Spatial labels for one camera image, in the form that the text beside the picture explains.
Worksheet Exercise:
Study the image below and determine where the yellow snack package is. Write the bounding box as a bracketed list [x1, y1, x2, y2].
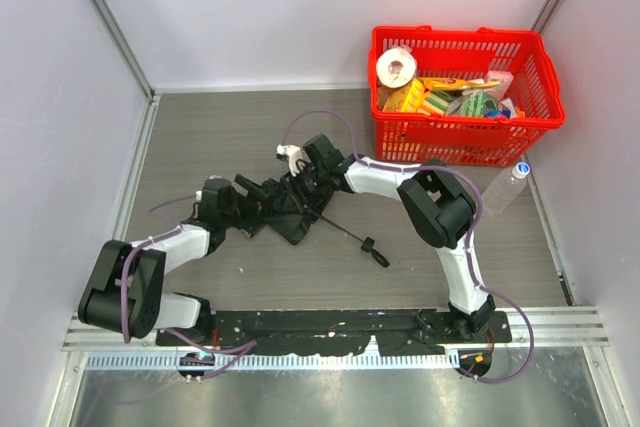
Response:
[417, 77, 500, 92]

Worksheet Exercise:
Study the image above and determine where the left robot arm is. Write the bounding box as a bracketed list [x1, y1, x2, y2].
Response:
[77, 175, 269, 343]

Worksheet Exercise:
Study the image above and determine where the yellow green sponge pack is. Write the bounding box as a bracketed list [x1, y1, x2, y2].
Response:
[377, 79, 454, 115]

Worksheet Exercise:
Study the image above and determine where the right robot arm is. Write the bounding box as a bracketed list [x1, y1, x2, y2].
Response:
[276, 135, 495, 340]

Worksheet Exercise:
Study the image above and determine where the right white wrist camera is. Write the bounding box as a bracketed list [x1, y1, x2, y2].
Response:
[276, 144, 306, 177]

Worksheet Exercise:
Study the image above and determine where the red plastic shopping basket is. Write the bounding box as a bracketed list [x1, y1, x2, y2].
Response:
[368, 26, 565, 166]

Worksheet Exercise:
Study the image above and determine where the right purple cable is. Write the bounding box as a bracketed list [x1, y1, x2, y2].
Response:
[280, 109, 536, 386]

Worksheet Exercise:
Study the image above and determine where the green striped package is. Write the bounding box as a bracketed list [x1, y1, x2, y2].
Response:
[459, 89, 500, 118]

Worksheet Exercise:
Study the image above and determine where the clear plastic water bottle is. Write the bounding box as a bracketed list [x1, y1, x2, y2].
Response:
[482, 162, 531, 216]

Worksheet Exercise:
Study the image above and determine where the black folding umbrella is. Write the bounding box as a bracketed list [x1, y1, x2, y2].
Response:
[255, 172, 390, 268]

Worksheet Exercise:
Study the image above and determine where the white box in basket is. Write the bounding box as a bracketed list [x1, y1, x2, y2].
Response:
[484, 71, 513, 100]

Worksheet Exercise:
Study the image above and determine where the purple cable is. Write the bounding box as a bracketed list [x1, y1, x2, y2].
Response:
[119, 194, 259, 383]
[280, 109, 536, 386]

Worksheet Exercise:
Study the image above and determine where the aluminium frame rail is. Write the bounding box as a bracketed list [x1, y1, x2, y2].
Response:
[47, 307, 621, 426]

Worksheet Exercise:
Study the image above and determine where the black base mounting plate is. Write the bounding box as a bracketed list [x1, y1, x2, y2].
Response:
[185, 309, 512, 357]

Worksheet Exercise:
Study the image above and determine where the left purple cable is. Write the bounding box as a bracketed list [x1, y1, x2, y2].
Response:
[119, 194, 259, 383]

